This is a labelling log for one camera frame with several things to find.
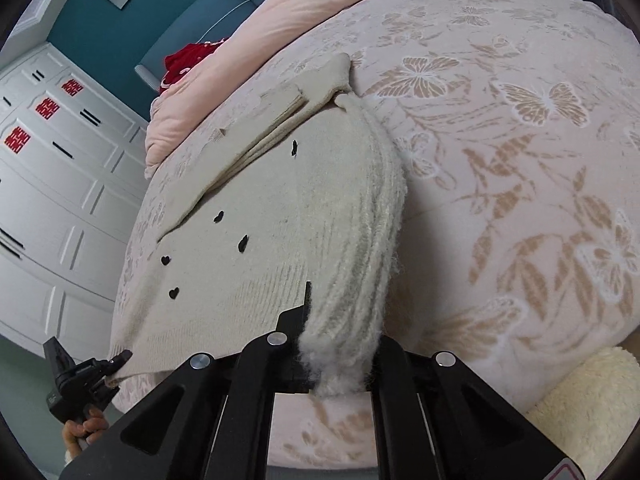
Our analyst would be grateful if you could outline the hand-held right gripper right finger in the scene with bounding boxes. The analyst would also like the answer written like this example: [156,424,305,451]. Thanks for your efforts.
[370,336,587,480]

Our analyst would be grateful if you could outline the pink butterfly print blanket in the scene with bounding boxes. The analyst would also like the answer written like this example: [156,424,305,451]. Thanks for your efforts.
[112,0,640,468]

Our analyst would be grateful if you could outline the white wardrobe doors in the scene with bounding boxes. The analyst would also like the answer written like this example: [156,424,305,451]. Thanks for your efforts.
[0,42,151,356]

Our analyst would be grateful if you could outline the person's left hand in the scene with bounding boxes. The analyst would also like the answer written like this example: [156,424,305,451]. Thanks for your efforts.
[61,406,110,463]

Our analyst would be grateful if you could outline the beige knit sweater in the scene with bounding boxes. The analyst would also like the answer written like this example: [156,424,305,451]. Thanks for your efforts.
[109,52,408,401]

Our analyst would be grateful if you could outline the red patterned pillow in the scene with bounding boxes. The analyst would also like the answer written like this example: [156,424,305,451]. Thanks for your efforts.
[159,42,222,94]

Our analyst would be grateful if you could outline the pink duvet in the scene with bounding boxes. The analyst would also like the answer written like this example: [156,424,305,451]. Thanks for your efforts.
[144,0,441,181]

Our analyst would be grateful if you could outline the grey headboard side trim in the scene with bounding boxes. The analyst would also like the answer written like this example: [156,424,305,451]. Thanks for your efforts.
[135,64,159,92]

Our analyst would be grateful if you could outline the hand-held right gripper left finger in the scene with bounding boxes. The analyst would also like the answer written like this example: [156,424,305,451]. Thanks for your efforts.
[62,281,313,480]

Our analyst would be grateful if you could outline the cream fluffy rug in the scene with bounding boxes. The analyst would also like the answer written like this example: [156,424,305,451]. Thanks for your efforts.
[520,345,638,480]

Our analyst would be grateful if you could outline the teal padded headboard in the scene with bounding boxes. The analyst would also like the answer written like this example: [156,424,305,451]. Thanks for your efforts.
[135,0,301,96]

